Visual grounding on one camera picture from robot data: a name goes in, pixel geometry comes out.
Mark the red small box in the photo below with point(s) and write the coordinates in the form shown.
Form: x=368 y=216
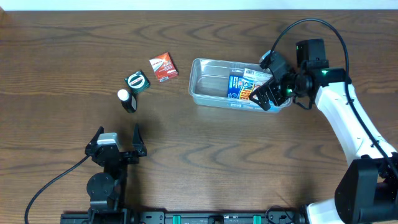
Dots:
x=163 y=67

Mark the white sachet packet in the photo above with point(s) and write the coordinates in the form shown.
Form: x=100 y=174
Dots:
x=258 y=78

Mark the green round-label box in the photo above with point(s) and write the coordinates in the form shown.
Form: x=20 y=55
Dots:
x=137 y=82

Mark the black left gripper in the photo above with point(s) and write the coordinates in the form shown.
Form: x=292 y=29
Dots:
x=137 y=149

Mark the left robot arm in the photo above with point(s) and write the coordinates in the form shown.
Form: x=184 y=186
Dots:
x=107 y=188

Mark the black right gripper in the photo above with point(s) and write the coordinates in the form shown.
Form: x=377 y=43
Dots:
x=264 y=100

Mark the blue fever patch box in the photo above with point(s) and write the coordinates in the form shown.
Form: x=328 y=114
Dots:
x=241 y=87

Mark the dark bottle white cap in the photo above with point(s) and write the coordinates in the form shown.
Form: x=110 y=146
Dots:
x=127 y=100

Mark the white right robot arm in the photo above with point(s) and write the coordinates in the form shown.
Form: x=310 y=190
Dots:
x=367 y=192

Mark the clear plastic container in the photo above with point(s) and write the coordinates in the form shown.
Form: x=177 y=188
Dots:
x=209 y=83

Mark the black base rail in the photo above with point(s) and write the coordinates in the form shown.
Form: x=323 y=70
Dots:
x=129 y=217

